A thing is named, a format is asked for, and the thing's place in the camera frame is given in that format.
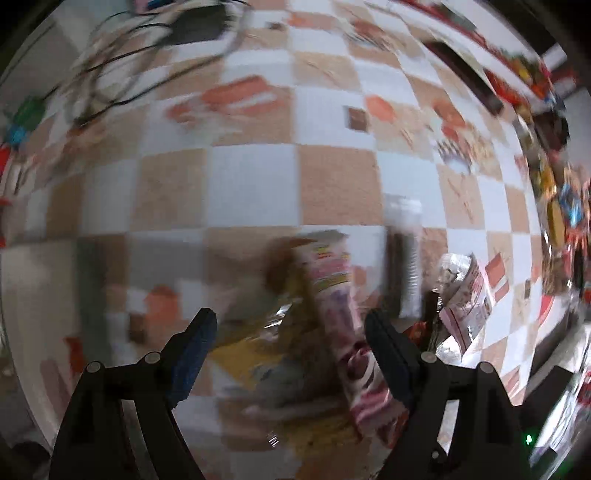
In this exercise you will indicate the clear seaweed stick packet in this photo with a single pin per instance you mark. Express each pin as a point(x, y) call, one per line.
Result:
point(401, 267)

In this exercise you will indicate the yellow snack packet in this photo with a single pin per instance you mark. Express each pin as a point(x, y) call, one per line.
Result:
point(258, 355)

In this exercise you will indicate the green plastic object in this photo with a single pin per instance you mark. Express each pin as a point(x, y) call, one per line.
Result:
point(27, 115)

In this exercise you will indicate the silver red-white snack packet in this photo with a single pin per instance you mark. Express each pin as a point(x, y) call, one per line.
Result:
point(466, 300)

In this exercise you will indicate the pink cartoon snack packet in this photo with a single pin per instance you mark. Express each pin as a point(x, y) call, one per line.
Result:
point(341, 323)

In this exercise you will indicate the black charger adapter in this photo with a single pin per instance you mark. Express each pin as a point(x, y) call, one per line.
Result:
point(198, 25)

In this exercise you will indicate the pile of assorted snacks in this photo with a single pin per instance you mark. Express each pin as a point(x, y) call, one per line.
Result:
point(558, 217)

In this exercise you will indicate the red-cased smartphone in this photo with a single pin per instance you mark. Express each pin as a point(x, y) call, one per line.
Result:
point(466, 76)

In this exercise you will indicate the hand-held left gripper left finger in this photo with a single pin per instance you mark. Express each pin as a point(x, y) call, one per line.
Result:
point(194, 360)

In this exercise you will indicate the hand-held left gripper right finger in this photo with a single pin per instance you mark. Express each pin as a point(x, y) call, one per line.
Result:
point(392, 364)

